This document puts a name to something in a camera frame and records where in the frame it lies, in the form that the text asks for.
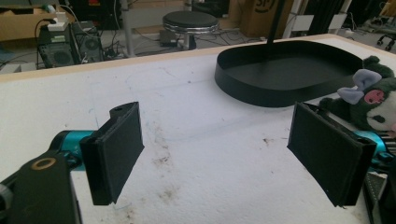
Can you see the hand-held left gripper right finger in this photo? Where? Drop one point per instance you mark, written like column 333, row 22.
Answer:
column 330, row 155

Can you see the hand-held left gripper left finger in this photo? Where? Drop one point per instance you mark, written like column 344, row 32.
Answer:
column 113, row 155

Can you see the dark plush toy with bow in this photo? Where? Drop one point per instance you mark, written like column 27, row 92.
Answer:
column 365, row 96

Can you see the black oval tray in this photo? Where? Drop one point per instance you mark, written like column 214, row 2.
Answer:
column 286, row 73

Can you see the black computer tower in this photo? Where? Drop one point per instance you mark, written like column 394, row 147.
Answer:
column 70, row 45

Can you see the grey metal table leg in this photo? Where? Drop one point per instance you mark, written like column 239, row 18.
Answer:
column 127, row 29

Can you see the small black box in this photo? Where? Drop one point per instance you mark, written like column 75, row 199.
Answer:
column 168, row 38

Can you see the white power strip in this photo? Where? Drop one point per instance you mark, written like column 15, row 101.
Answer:
column 59, row 22

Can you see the black stand pole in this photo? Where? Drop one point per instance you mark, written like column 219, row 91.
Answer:
column 276, row 20

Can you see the black round stool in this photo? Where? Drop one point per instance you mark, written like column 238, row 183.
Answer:
column 190, row 26

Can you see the open cardboard box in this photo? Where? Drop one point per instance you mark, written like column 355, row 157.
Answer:
column 23, row 23

